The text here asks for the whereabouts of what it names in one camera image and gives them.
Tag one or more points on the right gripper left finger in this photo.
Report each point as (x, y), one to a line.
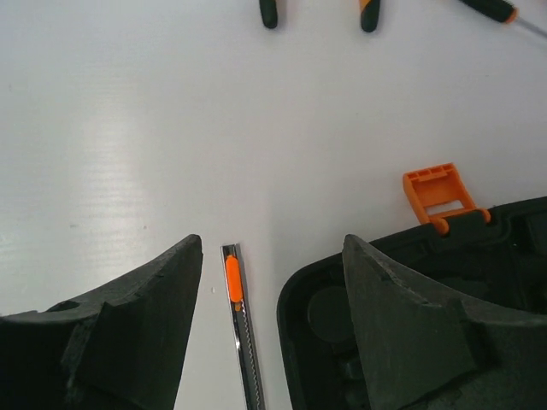
(119, 346)

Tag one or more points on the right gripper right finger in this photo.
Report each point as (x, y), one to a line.
(423, 345)

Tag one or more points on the black handle nut driver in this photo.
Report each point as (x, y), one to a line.
(503, 12)

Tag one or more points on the orange handle needle-nose pliers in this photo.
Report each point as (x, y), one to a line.
(363, 16)

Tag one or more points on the black plastic tool case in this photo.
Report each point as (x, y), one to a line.
(497, 255)

